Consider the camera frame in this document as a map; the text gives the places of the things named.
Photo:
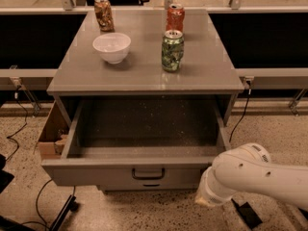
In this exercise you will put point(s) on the grey top drawer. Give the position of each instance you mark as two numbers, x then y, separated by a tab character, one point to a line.
140	141

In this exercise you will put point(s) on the grey drawer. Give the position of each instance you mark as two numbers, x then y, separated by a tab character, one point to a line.
146	187
140	141

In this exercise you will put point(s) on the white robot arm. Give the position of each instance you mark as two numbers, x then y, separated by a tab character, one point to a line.
249	169

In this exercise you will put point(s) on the grey drawer cabinet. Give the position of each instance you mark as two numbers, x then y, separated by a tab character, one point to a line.
206	70

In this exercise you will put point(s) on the grey bottom drawer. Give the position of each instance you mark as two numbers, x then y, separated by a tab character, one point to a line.
146	187

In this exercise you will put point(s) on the green soda can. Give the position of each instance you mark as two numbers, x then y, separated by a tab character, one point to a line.
172	50

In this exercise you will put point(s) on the white bowl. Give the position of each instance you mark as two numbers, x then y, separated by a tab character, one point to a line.
113	48

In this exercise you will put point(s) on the red soda can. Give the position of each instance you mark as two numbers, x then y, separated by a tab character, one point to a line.
175	17

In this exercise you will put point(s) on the cardboard box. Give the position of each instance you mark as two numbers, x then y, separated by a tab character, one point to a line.
53	136

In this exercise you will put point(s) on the brown soda can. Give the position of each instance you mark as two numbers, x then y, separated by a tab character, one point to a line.
103	13

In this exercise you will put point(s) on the black metal leg left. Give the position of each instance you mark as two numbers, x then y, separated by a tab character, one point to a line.
70	206

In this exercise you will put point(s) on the black power adapter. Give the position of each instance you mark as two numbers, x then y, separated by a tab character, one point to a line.
248	215

